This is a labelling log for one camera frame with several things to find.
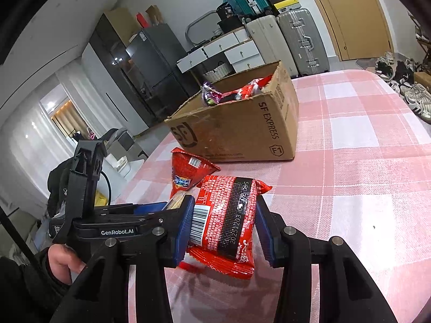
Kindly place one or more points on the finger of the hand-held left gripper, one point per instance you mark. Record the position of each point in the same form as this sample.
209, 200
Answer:
151, 207
165, 218

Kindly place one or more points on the black storage box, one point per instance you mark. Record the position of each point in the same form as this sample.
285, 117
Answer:
229, 16

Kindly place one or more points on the black jacket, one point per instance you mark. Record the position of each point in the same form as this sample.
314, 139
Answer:
59, 188

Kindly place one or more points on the tall dark cabinet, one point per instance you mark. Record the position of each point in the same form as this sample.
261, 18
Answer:
111, 60

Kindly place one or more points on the grey chair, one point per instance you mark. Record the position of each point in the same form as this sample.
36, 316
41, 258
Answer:
121, 139

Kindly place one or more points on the brown carton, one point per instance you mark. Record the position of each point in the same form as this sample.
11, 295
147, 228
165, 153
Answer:
153, 15

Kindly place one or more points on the pile of sneakers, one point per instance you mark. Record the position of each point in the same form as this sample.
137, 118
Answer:
410, 91

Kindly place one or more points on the beige cracker packet black band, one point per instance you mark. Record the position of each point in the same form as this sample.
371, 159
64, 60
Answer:
176, 200

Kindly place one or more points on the person's left forearm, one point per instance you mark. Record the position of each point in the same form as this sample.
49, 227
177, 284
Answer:
27, 292

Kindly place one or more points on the brown cardboard box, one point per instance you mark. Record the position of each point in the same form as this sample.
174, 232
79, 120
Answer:
235, 131

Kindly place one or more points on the red noodle snack packet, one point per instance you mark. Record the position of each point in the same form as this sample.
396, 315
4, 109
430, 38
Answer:
229, 222

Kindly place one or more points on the wooden door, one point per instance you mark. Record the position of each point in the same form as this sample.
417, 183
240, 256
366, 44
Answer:
350, 16

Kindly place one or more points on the red snack packet dark print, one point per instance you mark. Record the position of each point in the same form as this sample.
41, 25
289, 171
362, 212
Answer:
261, 81

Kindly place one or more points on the white suitcase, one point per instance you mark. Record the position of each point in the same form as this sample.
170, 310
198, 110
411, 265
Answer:
269, 43

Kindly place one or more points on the red chips bag blue logo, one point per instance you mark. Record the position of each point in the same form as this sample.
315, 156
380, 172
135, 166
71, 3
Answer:
188, 171

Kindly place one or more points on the woven laundry basket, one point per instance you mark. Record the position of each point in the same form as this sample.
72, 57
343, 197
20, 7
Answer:
217, 72

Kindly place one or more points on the silver suitcase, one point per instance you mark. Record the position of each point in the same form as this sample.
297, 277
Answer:
303, 40

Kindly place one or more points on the person's left hand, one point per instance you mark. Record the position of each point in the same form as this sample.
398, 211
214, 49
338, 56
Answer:
62, 260

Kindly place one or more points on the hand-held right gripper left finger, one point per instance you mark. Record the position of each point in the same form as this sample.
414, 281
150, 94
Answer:
181, 239

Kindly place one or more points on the black refrigerator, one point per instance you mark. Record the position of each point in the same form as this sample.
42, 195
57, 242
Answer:
158, 64

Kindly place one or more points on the pink checkered tablecloth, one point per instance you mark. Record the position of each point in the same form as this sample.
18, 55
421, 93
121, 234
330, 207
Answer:
353, 175

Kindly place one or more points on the oval vanity mirror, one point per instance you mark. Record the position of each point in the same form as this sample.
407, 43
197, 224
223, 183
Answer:
202, 27

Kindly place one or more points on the yellow and black shoe box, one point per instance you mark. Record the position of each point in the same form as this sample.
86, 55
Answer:
286, 5

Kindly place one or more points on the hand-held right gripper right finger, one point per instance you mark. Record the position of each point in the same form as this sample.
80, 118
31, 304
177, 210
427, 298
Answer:
266, 240

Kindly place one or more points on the purple snack bag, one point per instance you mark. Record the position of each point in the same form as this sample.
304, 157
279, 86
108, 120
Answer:
212, 94

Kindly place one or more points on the white drawer dresser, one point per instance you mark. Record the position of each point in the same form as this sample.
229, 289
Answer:
232, 52

